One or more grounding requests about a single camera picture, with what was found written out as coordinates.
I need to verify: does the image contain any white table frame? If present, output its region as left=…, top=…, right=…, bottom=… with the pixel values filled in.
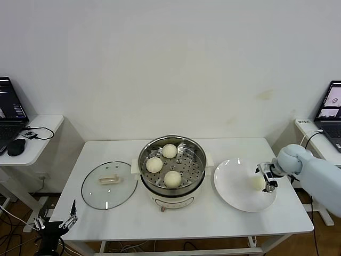
left=100, top=234, right=264, bottom=256

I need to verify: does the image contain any thin black desk cable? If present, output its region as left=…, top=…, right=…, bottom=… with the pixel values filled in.
left=26, top=125, right=55, bottom=141

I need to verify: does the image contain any black laptop power cable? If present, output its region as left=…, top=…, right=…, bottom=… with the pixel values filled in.
left=304, top=130, right=324, bottom=256

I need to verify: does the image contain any black laptop with dark screen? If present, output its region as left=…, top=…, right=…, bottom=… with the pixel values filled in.
left=0, top=76, right=30, bottom=155

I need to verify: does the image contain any white side desk with mouse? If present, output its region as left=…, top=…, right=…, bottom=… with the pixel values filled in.
left=0, top=114, right=65, bottom=233

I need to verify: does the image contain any white laptop cable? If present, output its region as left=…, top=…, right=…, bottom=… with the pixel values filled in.
left=300, top=129, right=324, bottom=150

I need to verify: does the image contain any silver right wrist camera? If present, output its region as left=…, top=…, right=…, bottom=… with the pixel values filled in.
left=257, top=162, right=274, bottom=177

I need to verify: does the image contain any grey laptop with pink screen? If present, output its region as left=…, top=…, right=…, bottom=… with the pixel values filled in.
left=313, top=79, right=341, bottom=154

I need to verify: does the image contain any cream electric cooking pot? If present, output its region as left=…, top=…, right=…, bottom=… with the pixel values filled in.
left=130, top=154, right=215, bottom=213

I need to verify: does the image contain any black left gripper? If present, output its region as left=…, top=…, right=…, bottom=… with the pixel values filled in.
left=32, top=199, right=78, bottom=256

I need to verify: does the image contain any black computer mouse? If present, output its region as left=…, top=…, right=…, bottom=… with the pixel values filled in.
left=7, top=138, right=27, bottom=157

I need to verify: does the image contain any stainless steel steamer basket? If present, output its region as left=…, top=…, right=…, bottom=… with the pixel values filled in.
left=137, top=135, right=207, bottom=189

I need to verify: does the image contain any white steamed baozi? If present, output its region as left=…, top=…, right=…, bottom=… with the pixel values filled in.
left=164, top=171, right=183, bottom=188
left=162, top=143, right=178, bottom=159
left=145, top=157, right=164, bottom=173
left=249, top=175, right=267, bottom=191

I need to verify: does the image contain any white round plate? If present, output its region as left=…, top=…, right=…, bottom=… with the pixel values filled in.
left=213, top=158, right=277, bottom=213

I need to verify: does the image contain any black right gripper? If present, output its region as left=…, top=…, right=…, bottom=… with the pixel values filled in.
left=254, top=166, right=280, bottom=194

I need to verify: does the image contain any round glass pot lid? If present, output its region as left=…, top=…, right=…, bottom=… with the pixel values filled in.
left=81, top=161, right=139, bottom=210

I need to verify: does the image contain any white floor power strip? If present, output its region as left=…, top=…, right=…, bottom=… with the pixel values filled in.
left=36, top=196, right=55, bottom=214

